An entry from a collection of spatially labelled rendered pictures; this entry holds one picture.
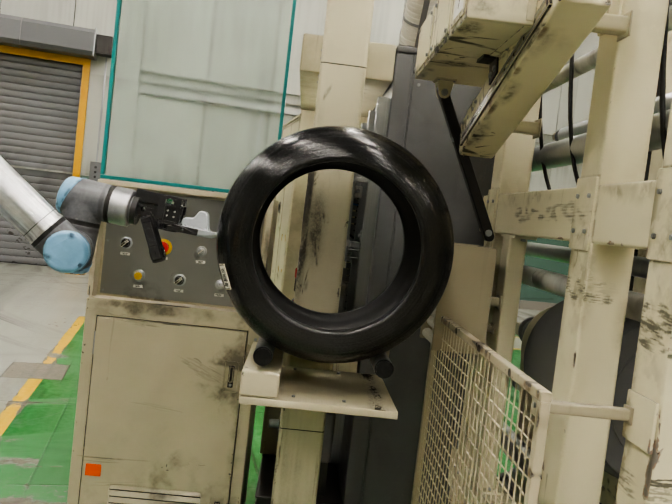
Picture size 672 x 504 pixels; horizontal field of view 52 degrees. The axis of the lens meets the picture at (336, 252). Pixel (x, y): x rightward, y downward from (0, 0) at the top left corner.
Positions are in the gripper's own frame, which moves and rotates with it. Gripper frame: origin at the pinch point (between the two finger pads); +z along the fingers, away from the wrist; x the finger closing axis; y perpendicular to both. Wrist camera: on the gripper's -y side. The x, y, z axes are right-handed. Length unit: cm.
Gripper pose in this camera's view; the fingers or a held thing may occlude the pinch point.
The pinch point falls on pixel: (213, 236)
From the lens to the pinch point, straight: 167.3
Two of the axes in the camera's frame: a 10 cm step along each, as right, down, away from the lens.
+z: 9.7, 2.3, 0.6
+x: -0.5, -0.6, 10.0
